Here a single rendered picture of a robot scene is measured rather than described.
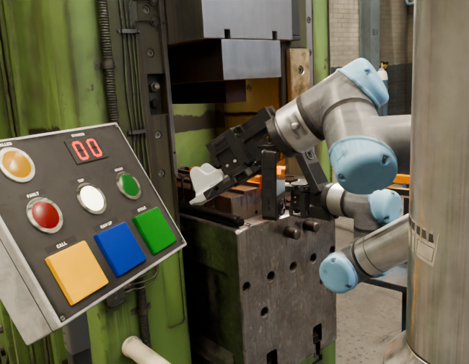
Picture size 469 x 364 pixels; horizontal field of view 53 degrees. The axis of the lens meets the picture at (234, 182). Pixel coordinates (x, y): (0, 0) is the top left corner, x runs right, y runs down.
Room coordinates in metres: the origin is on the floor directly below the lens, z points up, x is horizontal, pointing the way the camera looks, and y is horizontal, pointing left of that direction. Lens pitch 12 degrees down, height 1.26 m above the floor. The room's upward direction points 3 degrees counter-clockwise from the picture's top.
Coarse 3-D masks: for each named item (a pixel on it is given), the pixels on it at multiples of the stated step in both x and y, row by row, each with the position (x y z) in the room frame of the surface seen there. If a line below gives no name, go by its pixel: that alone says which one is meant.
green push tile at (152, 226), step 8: (136, 216) 0.80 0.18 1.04; (144, 216) 0.82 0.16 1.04; (152, 216) 0.83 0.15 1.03; (160, 216) 0.85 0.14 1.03; (136, 224) 0.80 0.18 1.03; (144, 224) 0.81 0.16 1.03; (152, 224) 0.82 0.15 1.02; (160, 224) 0.84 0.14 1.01; (144, 232) 0.79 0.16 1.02; (152, 232) 0.81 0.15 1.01; (160, 232) 0.83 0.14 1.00; (168, 232) 0.84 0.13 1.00; (144, 240) 0.79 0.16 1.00; (152, 240) 0.80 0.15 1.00; (160, 240) 0.81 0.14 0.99; (168, 240) 0.83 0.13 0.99; (176, 240) 0.85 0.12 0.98; (152, 248) 0.78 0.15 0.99; (160, 248) 0.80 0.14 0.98
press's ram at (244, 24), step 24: (168, 0) 1.22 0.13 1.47; (192, 0) 1.14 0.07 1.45; (216, 0) 1.15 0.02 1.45; (240, 0) 1.19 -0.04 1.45; (264, 0) 1.25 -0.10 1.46; (288, 0) 1.30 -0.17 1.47; (168, 24) 1.23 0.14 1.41; (192, 24) 1.15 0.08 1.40; (216, 24) 1.14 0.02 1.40; (240, 24) 1.19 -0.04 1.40; (264, 24) 1.24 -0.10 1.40; (288, 24) 1.30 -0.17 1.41
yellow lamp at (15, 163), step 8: (8, 152) 0.68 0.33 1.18; (16, 152) 0.69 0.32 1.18; (8, 160) 0.67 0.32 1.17; (16, 160) 0.68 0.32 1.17; (24, 160) 0.69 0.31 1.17; (8, 168) 0.66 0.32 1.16; (16, 168) 0.67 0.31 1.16; (24, 168) 0.68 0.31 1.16; (16, 176) 0.67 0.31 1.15; (24, 176) 0.68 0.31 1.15
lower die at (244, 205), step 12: (180, 180) 1.40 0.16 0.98; (180, 192) 1.32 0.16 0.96; (228, 192) 1.22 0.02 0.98; (240, 192) 1.19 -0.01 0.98; (252, 192) 1.20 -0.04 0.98; (216, 204) 1.20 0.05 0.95; (228, 204) 1.16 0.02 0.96; (240, 204) 1.17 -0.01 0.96; (252, 204) 1.20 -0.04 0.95; (240, 216) 1.17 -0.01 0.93; (252, 216) 1.19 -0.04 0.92
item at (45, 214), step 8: (32, 208) 0.65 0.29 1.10; (40, 208) 0.66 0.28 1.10; (48, 208) 0.67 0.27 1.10; (32, 216) 0.64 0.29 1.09; (40, 216) 0.65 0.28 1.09; (48, 216) 0.66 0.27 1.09; (56, 216) 0.68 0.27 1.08; (40, 224) 0.65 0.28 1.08; (48, 224) 0.66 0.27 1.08; (56, 224) 0.67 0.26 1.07
